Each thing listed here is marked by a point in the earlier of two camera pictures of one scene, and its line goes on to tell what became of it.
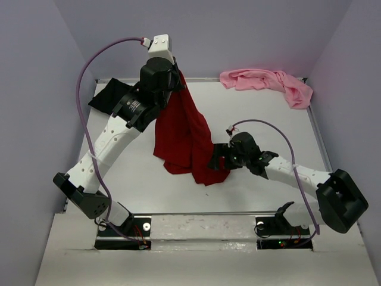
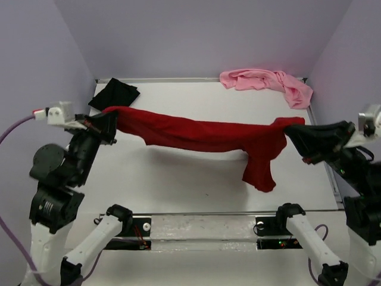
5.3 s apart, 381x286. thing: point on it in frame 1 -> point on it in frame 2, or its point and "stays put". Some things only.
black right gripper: [222, 149] -> [318, 139]
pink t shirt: [296, 93] stays put
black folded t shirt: [109, 95] stays put
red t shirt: [182, 140] -> [261, 142]
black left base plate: [133, 234] stays put
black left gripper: [178, 84] -> [105, 123]
